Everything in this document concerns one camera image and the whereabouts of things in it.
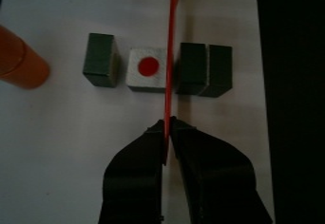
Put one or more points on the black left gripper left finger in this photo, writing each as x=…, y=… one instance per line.
x=136, y=177

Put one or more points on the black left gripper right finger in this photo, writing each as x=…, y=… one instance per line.
x=216, y=177

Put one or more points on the red toy knife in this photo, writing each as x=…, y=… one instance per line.
x=170, y=60

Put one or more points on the dark green toy sushi piece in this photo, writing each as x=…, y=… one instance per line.
x=100, y=60
x=192, y=68
x=220, y=71

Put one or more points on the white cutting board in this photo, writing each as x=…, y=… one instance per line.
x=63, y=139

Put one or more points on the white block with red dot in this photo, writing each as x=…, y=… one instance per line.
x=148, y=68

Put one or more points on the orange toy carrot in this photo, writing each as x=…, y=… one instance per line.
x=19, y=63

